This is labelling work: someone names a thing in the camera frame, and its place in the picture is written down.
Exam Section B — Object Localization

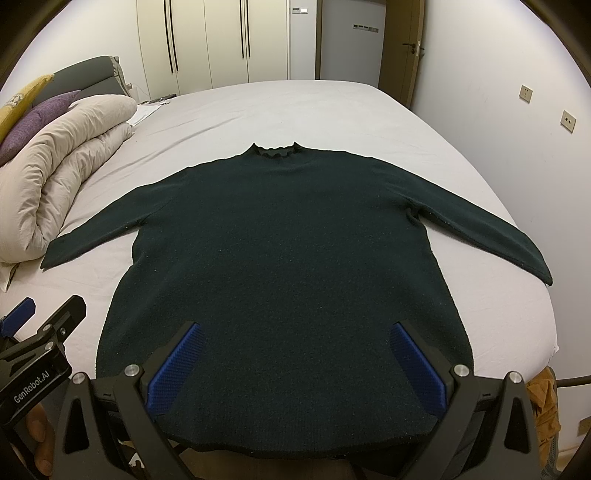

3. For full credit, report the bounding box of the dark green sweater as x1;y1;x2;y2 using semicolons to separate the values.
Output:
42;145;552;453

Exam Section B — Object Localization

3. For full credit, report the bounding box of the person's left hand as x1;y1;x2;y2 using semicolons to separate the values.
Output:
25;404;55;478

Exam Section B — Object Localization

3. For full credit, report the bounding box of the orange-brown garment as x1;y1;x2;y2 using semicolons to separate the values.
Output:
526;366;561;467

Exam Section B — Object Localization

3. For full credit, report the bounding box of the beige folded duvet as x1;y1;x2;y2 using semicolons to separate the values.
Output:
1;94;137;265

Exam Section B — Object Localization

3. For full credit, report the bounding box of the purple cushion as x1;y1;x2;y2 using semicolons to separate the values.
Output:
0;90;81;165

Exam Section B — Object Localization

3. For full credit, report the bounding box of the yellow cushion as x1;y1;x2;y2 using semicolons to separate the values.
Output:
0;74;54;142

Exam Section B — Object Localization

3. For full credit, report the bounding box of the dark grey headboard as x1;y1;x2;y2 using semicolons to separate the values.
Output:
32;55;129;106

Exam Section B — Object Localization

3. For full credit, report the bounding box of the cream wardrobe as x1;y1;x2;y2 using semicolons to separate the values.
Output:
136;0;290;99

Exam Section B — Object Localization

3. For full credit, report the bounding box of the white refrigerator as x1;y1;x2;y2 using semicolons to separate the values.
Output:
288;0;388;86

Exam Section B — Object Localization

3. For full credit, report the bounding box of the brown wooden door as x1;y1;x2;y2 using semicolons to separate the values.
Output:
379;0;426;109

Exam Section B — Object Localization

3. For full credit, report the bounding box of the wall socket lower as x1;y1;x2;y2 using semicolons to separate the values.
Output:
560;110;577;133

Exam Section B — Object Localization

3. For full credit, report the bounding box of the wall socket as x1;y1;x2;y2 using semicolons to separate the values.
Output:
560;110;577;133
519;85;533;103

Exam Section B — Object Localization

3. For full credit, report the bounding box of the wall socket upper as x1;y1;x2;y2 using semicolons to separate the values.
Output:
519;85;533;103

